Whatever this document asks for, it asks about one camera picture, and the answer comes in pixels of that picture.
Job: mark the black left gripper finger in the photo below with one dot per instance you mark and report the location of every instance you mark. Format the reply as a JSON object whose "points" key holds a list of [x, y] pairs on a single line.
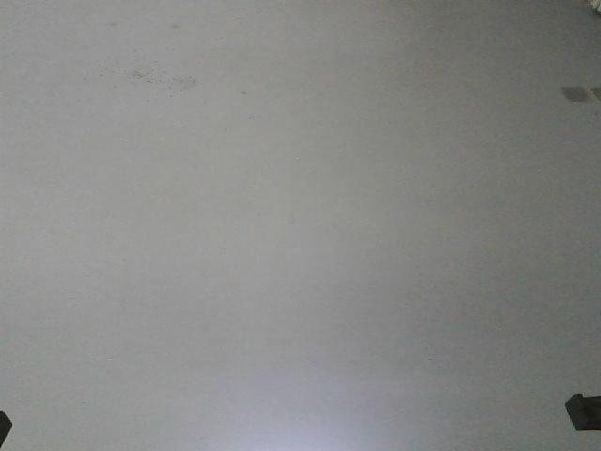
{"points": [[5, 425]]}

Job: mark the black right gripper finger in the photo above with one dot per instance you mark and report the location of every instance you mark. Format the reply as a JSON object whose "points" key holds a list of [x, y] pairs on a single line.
{"points": [[584, 412]]}

